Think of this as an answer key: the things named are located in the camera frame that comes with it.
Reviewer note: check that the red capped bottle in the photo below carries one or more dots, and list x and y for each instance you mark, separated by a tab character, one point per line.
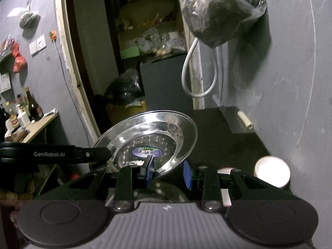
74	176

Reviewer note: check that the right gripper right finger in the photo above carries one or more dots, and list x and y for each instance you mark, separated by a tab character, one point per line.
204	186

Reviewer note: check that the wooden side counter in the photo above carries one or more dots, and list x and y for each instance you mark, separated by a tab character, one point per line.
27	134

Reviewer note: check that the small steel plate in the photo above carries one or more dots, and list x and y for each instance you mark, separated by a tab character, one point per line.
168	136

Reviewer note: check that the white condiment bottle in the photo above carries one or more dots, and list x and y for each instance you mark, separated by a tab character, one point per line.
22	117

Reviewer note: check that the large steel plate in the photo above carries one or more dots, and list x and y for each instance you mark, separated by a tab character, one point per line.
160	192

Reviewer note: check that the grey bag on wall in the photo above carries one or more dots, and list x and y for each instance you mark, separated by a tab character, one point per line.
28	16

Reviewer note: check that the grey cabinet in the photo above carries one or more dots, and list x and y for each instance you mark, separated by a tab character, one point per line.
162	85

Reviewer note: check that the black garbage bag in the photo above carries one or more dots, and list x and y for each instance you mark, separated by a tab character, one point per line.
125	89

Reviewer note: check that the dark sauce bottle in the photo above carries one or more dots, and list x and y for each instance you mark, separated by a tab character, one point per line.
34	108

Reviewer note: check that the white bowl dark rim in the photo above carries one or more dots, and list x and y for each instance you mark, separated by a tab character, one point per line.
273	170

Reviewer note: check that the cleaver with pale handle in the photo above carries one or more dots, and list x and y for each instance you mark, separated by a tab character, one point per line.
237	120

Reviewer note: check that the person's left hand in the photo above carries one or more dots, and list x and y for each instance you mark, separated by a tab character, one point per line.
10	199

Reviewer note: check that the orange wall hook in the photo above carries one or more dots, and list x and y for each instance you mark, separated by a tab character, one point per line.
53	35

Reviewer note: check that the plastic bag on wall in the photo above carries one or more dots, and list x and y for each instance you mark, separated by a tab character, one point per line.
215	22

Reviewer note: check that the red plastic bag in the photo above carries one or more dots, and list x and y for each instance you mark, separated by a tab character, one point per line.
20	61

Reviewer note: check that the green box on shelf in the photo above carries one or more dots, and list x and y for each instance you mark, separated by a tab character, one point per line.
130	52

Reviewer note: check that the white wall switch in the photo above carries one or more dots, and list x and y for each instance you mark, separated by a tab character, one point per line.
37	45

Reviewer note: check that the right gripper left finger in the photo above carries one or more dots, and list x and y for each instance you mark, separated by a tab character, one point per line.
129	177

